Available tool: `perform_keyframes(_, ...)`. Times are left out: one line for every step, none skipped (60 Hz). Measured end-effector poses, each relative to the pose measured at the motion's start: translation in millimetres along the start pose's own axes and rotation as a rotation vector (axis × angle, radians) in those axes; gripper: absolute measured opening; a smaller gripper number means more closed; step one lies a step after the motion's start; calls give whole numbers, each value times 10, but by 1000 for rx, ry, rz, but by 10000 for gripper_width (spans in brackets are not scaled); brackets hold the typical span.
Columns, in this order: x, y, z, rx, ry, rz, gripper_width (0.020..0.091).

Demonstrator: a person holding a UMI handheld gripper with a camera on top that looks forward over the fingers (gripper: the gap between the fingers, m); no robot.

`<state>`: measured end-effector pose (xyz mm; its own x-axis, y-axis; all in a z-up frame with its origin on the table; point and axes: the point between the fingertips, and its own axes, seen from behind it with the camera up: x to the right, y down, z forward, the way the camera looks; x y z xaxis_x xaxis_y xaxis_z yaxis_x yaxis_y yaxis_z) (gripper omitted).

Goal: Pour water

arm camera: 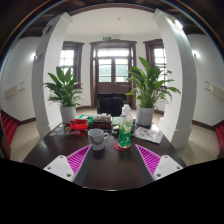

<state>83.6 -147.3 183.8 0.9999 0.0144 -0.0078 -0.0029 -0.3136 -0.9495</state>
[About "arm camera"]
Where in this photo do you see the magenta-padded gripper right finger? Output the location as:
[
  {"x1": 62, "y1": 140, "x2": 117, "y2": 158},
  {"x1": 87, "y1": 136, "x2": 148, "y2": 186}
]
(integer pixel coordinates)
[{"x1": 134, "y1": 144, "x2": 184, "y2": 187}]

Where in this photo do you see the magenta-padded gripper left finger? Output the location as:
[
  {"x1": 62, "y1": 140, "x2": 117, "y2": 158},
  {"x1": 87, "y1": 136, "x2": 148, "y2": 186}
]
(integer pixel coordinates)
[{"x1": 42, "y1": 144, "x2": 94, "y2": 187}]

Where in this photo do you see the clear green-label drink bottle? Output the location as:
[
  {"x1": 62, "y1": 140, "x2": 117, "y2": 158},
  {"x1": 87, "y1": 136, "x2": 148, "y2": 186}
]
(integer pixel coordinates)
[{"x1": 117, "y1": 103, "x2": 134, "y2": 150}]

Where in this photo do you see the colourful round sticker set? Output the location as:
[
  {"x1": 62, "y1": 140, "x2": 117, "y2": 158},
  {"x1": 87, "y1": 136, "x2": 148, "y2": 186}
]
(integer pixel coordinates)
[{"x1": 48, "y1": 123, "x2": 82, "y2": 138}]

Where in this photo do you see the printed paper sheet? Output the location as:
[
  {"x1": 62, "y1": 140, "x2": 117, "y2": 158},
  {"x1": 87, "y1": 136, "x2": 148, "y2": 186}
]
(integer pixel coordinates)
[{"x1": 131, "y1": 125, "x2": 164, "y2": 145}]

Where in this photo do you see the red plastic basket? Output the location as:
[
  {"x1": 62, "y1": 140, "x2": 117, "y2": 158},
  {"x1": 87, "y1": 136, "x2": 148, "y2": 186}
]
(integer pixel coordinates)
[{"x1": 69, "y1": 118, "x2": 91, "y2": 131}]

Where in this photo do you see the white mug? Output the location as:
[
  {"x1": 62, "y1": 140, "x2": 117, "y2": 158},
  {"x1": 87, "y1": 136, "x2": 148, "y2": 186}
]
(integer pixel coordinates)
[{"x1": 87, "y1": 128, "x2": 110, "y2": 152}]

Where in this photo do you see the green plant in white pot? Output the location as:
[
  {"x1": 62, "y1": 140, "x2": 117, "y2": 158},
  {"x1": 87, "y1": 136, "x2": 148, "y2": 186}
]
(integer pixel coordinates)
[
  {"x1": 43, "y1": 66, "x2": 85, "y2": 125},
  {"x1": 124, "y1": 56, "x2": 182, "y2": 128}
]

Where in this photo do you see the flat round red coaster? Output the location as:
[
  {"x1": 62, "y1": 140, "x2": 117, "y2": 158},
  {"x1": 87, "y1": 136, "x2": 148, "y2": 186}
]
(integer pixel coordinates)
[{"x1": 113, "y1": 141, "x2": 132, "y2": 152}]

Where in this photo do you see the green packet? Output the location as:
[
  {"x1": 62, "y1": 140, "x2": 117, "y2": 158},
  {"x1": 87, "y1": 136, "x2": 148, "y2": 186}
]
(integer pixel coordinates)
[{"x1": 77, "y1": 114, "x2": 95, "y2": 122}]

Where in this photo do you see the dark tray with small cups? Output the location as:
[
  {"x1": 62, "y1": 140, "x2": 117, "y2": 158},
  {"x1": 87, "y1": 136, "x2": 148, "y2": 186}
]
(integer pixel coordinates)
[{"x1": 92, "y1": 112, "x2": 113, "y2": 130}]

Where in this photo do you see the black flat device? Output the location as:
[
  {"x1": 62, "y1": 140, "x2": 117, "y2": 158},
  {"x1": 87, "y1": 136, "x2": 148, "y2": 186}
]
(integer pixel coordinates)
[{"x1": 110, "y1": 124, "x2": 121, "y2": 135}]

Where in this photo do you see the black chair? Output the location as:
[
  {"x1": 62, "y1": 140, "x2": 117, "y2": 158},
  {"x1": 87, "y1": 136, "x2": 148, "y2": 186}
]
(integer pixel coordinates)
[{"x1": 96, "y1": 92, "x2": 128, "y2": 118}]

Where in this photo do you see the dark-framed window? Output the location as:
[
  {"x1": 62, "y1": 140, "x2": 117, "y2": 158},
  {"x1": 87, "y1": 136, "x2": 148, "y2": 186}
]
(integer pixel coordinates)
[
  {"x1": 59, "y1": 40, "x2": 85, "y2": 76},
  {"x1": 143, "y1": 38, "x2": 168, "y2": 73}
]

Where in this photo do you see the dark wooden glazed door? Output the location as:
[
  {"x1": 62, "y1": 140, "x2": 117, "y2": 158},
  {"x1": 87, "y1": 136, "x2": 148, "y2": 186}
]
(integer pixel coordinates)
[{"x1": 89, "y1": 39, "x2": 138, "y2": 110}]

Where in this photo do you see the white wall panel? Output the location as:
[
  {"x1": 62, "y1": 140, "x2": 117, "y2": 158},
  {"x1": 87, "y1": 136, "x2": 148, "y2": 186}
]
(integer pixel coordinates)
[
  {"x1": 204, "y1": 80, "x2": 224, "y2": 101},
  {"x1": 3, "y1": 81, "x2": 26, "y2": 100}
]

